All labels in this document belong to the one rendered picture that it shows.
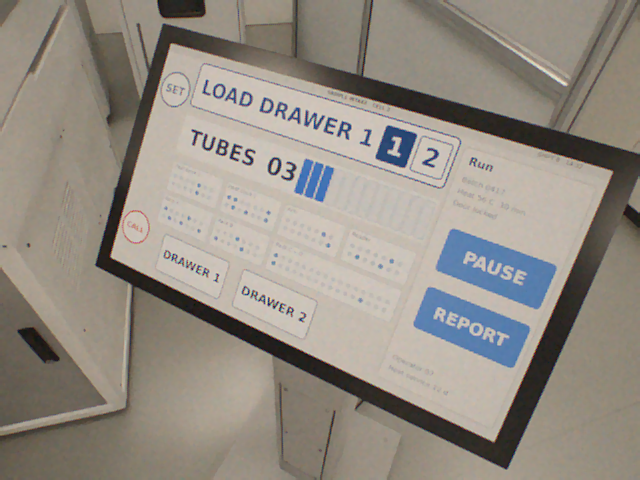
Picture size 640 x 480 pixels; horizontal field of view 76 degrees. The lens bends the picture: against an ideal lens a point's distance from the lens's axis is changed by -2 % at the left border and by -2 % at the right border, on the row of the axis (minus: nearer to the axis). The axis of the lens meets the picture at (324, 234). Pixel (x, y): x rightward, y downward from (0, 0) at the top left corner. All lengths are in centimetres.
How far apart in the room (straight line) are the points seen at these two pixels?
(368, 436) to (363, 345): 101
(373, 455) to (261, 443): 34
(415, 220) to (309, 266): 12
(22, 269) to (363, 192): 73
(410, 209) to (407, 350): 14
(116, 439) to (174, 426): 17
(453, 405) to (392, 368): 7
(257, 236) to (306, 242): 6
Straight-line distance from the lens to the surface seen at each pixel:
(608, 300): 217
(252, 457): 140
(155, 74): 56
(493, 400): 45
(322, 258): 43
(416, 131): 42
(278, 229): 45
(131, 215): 56
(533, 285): 42
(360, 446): 142
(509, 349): 43
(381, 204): 42
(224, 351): 159
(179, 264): 51
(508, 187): 42
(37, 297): 104
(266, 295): 46
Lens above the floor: 138
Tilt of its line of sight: 46 degrees down
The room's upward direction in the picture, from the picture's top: 5 degrees clockwise
